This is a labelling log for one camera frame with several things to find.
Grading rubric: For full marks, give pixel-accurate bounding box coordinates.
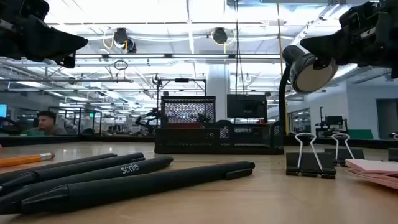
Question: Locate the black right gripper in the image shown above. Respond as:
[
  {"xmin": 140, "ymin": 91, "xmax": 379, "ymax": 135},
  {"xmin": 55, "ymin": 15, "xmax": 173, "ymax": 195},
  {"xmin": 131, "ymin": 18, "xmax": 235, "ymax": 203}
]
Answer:
[{"xmin": 300, "ymin": 12, "xmax": 398, "ymax": 78}]

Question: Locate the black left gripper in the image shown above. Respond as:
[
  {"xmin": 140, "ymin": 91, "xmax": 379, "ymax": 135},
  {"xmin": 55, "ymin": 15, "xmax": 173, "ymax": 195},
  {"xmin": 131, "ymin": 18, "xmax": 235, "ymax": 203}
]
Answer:
[{"xmin": 0, "ymin": 0, "xmax": 88, "ymax": 68}]

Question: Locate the black binder clip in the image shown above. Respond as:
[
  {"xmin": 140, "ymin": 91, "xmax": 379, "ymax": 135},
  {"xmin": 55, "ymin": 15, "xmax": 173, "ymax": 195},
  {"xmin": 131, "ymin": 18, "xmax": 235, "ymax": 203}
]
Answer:
[
  {"xmin": 324, "ymin": 133, "xmax": 366, "ymax": 166},
  {"xmin": 285, "ymin": 132, "xmax": 337, "ymax": 180}
]

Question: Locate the orange pencil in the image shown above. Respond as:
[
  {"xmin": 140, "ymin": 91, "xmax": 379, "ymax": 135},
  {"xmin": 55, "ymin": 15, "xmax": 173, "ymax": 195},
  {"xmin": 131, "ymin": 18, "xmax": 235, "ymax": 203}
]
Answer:
[{"xmin": 0, "ymin": 152, "xmax": 55, "ymax": 168}]

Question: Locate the pink sticky note pad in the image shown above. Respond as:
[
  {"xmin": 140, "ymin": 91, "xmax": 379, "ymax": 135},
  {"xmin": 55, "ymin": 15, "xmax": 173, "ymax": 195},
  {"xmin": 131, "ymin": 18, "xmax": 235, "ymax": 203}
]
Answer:
[{"xmin": 344, "ymin": 158, "xmax": 398, "ymax": 190}]

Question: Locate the black mesh desk organizer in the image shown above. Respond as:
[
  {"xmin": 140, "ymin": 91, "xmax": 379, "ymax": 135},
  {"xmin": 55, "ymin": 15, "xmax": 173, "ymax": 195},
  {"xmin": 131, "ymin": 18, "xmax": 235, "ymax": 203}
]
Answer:
[{"xmin": 154, "ymin": 95, "xmax": 285, "ymax": 156}]

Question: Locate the black pen white scale print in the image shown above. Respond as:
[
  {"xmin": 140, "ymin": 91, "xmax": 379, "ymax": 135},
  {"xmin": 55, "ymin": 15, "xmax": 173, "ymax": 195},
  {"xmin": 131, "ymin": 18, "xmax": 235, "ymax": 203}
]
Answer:
[{"xmin": 0, "ymin": 155, "xmax": 174, "ymax": 215}]

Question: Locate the grey metal pipe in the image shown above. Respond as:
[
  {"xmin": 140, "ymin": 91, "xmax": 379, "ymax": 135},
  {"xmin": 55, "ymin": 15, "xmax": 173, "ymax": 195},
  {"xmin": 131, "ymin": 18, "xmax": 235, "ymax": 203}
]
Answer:
[{"xmin": 0, "ymin": 78, "xmax": 134, "ymax": 83}]

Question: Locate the black lab workstation equipment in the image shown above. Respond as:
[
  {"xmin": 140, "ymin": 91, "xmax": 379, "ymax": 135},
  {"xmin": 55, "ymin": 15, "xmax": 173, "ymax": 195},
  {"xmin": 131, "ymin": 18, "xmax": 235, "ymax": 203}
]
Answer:
[{"xmin": 315, "ymin": 106, "xmax": 349, "ymax": 138}]

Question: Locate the black framed glass partition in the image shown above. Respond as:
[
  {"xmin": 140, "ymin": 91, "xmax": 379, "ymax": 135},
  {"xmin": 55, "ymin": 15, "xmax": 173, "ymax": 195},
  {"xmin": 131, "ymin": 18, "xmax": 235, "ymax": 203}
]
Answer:
[{"xmin": 48, "ymin": 106, "xmax": 103, "ymax": 136}]

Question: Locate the person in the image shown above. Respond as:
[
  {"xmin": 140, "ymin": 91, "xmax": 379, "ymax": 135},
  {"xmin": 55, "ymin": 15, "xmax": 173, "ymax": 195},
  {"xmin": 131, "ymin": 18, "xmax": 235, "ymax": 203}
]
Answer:
[{"xmin": 29, "ymin": 110, "xmax": 68, "ymax": 137}]

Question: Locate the green panel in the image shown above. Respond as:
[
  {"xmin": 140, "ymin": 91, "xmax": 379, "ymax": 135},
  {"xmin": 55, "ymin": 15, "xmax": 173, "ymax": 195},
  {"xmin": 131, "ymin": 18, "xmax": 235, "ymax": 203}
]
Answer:
[{"xmin": 347, "ymin": 129, "xmax": 374, "ymax": 140}]

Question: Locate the dark grey doorway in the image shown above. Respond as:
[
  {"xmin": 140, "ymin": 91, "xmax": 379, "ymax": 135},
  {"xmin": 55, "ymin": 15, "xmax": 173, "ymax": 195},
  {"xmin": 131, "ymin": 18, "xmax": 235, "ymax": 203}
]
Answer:
[{"xmin": 376, "ymin": 98, "xmax": 398, "ymax": 140}]

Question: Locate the black monitor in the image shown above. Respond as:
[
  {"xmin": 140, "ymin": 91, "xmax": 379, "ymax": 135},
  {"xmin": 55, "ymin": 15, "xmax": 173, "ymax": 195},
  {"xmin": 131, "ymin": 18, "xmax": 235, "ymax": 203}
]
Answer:
[{"xmin": 226, "ymin": 93, "xmax": 269, "ymax": 119}]

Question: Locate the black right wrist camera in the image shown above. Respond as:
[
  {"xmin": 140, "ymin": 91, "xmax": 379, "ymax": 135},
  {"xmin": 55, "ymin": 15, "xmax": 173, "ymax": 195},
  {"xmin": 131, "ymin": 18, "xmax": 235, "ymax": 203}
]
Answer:
[{"xmin": 338, "ymin": 1, "xmax": 382, "ymax": 32}]

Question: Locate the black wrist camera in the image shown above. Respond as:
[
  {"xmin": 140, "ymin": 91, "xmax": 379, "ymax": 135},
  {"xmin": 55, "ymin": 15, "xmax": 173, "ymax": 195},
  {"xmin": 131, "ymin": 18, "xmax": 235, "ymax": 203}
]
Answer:
[
  {"xmin": 17, "ymin": 0, "xmax": 50, "ymax": 23},
  {"xmin": 338, "ymin": 1, "xmax": 382, "ymax": 32}
]

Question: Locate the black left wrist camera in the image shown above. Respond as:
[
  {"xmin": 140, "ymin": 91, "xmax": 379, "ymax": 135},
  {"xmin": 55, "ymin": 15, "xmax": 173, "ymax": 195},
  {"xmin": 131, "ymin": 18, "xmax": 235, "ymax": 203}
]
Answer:
[{"xmin": 17, "ymin": 0, "xmax": 50, "ymax": 23}]

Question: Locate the black looped cable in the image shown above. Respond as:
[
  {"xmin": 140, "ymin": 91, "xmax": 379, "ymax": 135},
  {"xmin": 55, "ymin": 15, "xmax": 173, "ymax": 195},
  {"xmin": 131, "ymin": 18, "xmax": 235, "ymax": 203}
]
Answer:
[{"xmin": 113, "ymin": 59, "xmax": 129, "ymax": 72}]

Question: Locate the black cable reel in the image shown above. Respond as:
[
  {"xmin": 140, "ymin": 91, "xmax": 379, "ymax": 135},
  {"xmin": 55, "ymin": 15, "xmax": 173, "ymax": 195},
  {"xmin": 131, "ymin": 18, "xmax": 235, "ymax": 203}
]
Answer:
[
  {"xmin": 211, "ymin": 27, "xmax": 229, "ymax": 45},
  {"xmin": 112, "ymin": 27, "xmax": 137, "ymax": 54}
]

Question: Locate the orange-yellow hanging cable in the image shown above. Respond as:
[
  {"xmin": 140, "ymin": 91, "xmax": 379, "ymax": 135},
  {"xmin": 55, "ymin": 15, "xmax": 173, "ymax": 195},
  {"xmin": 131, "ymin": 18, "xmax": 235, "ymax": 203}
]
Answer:
[{"xmin": 275, "ymin": 0, "xmax": 289, "ymax": 135}]

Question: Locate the black hanging cable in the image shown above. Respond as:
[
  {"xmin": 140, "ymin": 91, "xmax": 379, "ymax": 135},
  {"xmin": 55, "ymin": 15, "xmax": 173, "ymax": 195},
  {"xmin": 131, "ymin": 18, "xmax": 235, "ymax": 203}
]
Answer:
[{"xmin": 233, "ymin": 0, "xmax": 242, "ymax": 95}]

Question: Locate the black aluminium table frame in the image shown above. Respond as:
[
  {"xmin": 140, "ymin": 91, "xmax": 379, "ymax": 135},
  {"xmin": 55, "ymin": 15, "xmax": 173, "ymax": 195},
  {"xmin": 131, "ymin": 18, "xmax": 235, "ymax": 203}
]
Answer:
[{"xmin": 0, "ymin": 133, "xmax": 398, "ymax": 150}]

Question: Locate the long light fixture rail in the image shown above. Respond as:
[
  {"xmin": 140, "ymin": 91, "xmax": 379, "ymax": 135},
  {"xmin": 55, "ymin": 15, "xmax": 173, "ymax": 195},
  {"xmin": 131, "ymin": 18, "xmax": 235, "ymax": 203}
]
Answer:
[{"xmin": 0, "ymin": 52, "xmax": 282, "ymax": 60}]

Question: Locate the black robot station frame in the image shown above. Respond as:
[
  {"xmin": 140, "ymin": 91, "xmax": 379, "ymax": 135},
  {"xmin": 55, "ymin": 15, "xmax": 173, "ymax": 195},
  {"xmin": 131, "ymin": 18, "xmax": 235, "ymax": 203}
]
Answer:
[{"xmin": 155, "ymin": 74, "xmax": 208, "ymax": 125}]

